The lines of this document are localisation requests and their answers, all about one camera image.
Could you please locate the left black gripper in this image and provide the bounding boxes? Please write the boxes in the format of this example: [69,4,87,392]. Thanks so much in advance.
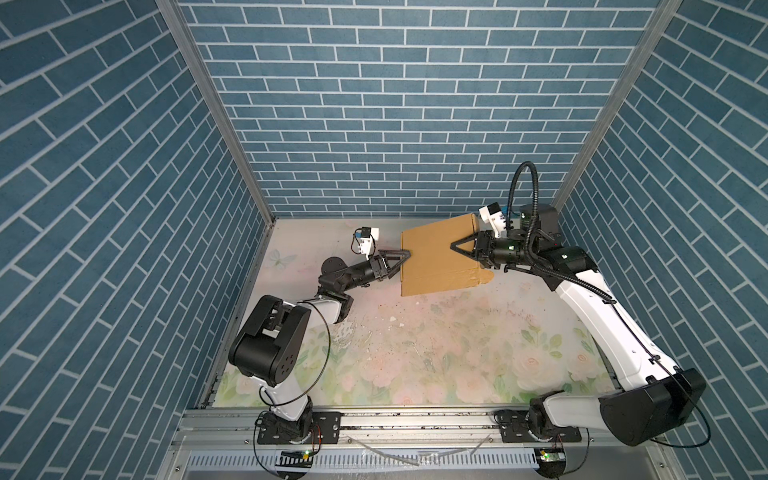
[338,256,407,296]

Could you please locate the floral table mat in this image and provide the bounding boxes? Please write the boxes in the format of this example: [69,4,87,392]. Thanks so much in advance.
[212,217,622,408]

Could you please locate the right green circuit board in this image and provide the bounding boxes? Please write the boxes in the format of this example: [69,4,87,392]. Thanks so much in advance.
[535,448,567,463]

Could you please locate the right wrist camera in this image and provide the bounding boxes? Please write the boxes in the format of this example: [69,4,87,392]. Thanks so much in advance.
[478,202,507,238]

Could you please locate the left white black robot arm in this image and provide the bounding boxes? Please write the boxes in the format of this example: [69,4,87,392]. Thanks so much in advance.
[228,250,411,439]

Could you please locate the white slotted cable duct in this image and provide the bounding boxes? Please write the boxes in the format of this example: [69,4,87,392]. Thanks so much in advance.
[187,447,539,473]

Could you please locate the green circuit board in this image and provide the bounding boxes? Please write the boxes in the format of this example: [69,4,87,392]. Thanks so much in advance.
[535,448,567,463]
[275,451,315,470]

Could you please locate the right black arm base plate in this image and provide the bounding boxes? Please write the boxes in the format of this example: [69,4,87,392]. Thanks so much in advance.
[491,409,582,443]

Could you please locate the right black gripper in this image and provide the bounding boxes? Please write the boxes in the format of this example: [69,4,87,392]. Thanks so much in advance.
[451,229,536,269]

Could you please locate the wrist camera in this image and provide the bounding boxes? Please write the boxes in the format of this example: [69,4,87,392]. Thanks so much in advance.
[478,202,507,238]
[350,227,380,259]

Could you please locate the aluminium front rail frame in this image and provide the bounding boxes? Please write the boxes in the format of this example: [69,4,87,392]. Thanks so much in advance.
[158,406,684,479]

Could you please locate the brown cardboard paper box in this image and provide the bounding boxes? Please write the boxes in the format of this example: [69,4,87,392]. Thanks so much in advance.
[401,214,494,297]

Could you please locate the clear cable tie strip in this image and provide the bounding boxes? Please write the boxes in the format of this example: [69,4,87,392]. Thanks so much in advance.
[347,433,493,467]

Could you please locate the left green circuit board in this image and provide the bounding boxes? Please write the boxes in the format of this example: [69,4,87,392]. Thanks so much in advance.
[275,451,315,470]

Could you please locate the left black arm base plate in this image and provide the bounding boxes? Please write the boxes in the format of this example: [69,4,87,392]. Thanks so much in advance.
[256,411,342,445]

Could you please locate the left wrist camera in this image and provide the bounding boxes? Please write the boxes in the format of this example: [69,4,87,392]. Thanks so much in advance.
[350,227,380,259]

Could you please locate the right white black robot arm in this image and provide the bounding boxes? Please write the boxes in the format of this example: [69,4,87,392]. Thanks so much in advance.
[450,203,707,446]

